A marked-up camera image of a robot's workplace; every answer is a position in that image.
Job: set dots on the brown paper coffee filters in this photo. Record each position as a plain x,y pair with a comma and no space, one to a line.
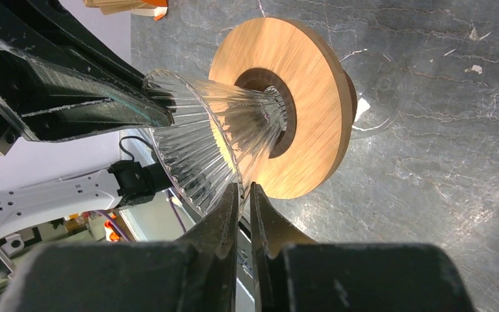
155,9

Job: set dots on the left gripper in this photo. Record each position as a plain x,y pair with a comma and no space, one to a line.
59,82

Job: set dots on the clear glass dripper cone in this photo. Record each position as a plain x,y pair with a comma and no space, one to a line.
220,135

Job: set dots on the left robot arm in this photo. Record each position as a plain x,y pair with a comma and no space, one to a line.
122,183

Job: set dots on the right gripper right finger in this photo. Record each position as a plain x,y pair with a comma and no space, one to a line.
295,273

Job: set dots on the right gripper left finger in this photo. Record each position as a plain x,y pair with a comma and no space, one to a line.
195,272

